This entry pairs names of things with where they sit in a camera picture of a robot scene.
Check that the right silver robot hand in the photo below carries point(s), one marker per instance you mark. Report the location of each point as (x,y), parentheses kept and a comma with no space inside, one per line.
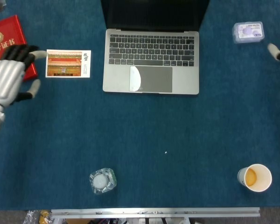
(276,53)

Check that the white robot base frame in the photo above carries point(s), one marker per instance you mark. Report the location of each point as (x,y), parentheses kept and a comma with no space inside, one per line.
(154,220)

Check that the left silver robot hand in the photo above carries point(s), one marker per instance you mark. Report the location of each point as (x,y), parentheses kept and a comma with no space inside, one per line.
(4,79)

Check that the crinkled clear plastic bag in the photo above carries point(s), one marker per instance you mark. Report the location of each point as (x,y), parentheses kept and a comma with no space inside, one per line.
(31,217)

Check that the yellow packet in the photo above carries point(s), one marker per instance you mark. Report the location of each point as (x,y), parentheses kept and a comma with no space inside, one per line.
(44,218)

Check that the palace photo postcard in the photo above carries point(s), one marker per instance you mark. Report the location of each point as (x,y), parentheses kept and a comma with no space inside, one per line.
(65,64)

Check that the red certificate folder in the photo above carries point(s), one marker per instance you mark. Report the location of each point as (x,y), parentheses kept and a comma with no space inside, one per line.
(4,30)

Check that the silver Apple laptop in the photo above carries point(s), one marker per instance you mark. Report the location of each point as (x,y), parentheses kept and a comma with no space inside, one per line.
(184,79)

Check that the aluminium profile rail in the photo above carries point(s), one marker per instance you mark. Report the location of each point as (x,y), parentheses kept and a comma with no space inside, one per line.
(154,212)

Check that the teal felt table cloth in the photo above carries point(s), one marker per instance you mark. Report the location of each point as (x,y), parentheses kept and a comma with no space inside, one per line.
(60,130)

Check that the paper cup with orange juice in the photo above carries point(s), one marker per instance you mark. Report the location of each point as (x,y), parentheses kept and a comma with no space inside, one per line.
(259,178)

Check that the clear glass ashtray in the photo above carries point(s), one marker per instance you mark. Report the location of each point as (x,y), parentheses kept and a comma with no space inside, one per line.
(100,181)

